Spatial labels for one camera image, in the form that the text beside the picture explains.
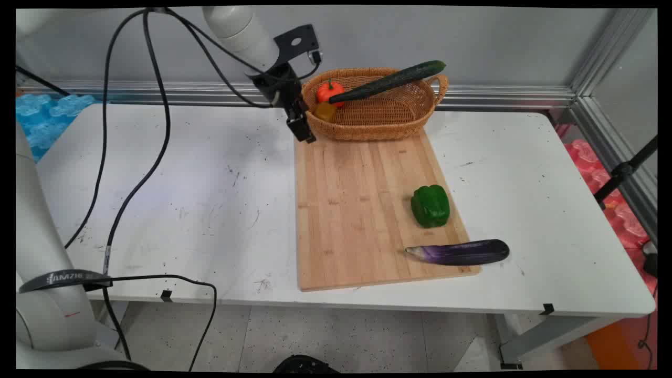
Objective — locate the small black device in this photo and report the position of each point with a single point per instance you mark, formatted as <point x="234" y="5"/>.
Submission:
<point x="651" y="262"/>

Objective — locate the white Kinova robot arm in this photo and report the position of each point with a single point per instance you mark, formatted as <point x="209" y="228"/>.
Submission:
<point x="237" y="27"/>

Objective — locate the blue foam mat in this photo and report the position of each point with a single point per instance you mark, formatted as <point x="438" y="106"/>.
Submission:
<point x="42" y="118"/>

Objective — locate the orange floor mat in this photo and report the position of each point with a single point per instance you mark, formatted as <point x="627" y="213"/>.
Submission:
<point x="619" y="344"/>

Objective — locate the woven wicker basket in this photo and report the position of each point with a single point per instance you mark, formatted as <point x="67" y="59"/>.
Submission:
<point x="378" y="113"/>

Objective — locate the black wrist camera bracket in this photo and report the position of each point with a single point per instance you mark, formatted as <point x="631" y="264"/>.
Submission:
<point x="294" y="42"/>

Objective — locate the purple eggplant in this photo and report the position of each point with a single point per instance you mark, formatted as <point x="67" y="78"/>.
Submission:
<point x="462" y="252"/>

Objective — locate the black round object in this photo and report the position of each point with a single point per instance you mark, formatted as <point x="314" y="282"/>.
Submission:
<point x="304" y="364"/>

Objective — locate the red foam mat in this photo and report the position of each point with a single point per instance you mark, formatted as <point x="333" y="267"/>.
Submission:
<point x="619" y="210"/>

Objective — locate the dark green cucumber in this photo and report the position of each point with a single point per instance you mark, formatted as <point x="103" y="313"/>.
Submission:
<point x="391" y="81"/>

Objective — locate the wooden cutting board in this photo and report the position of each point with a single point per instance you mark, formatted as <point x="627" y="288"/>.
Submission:
<point x="357" y="210"/>

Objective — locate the black tripod stand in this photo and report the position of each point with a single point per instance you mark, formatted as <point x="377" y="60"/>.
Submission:
<point x="622" y="170"/>

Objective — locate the aluminium frame rail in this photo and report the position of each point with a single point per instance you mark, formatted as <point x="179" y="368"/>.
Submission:
<point x="499" y="96"/>

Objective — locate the grey table leg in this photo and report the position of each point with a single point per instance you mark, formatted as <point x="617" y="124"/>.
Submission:
<point x="546" y="338"/>

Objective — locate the black tape piece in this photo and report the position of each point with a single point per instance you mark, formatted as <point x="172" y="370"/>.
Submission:
<point x="547" y="309"/>
<point x="166" y="295"/>

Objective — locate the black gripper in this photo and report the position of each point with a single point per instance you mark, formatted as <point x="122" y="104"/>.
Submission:
<point x="278" y="84"/>

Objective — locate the green bell pepper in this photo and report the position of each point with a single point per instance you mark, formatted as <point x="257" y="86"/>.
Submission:
<point x="430" y="207"/>

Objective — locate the small yellow brown fruit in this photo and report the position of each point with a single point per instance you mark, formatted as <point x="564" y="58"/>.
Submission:
<point x="325" y="112"/>

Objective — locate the orange red tomato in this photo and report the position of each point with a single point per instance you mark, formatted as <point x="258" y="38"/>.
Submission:
<point x="328" y="92"/>

